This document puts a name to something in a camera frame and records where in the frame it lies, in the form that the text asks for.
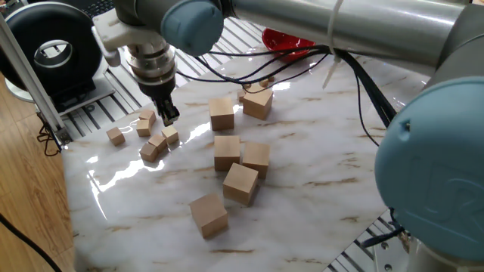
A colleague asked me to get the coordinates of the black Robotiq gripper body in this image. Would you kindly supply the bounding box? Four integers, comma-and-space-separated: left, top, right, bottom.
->
138, 76, 178, 102

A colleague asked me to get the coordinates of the black round device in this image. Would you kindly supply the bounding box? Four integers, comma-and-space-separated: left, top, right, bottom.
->
0, 2, 116, 116

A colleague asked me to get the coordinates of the black floor cable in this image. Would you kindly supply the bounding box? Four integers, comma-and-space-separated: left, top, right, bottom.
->
0, 213, 64, 272

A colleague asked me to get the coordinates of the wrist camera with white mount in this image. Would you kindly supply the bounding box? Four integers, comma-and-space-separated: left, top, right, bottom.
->
92, 9, 164, 68

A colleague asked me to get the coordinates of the black keyboard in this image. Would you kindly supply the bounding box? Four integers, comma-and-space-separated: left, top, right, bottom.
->
81, 0, 116, 18

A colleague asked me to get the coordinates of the white marble pattern board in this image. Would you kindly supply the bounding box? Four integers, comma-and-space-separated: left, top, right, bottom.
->
60, 45, 432, 272

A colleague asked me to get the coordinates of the white cable tie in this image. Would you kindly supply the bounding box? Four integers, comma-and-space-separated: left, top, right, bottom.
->
322, 0, 346, 90

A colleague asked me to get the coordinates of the red glossy bowl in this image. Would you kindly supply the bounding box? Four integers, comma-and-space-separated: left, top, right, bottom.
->
261, 28, 317, 63

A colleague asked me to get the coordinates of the medium wooden cube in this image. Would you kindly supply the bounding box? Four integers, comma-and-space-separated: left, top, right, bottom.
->
147, 134, 169, 153
138, 109, 157, 126
161, 125, 180, 145
135, 119, 152, 138
105, 126, 126, 147
138, 143, 159, 163

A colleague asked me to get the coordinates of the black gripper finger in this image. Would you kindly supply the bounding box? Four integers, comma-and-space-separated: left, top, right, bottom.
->
163, 94, 181, 126
153, 96, 174, 128

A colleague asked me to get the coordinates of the large wooden cube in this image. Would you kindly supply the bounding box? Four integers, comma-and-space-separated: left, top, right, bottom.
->
222, 162, 259, 207
242, 87, 274, 121
188, 193, 229, 240
242, 141, 271, 180
208, 97, 235, 132
213, 134, 241, 172

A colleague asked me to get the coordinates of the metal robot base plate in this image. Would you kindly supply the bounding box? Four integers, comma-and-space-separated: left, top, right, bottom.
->
372, 226, 417, 272

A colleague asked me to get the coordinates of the aluminium extrusion frame bar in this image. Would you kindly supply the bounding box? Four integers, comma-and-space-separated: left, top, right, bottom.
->
0, 14, 73, 147

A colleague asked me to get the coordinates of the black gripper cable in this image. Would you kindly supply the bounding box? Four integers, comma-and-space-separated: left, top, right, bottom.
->
176, 44, 398, 148

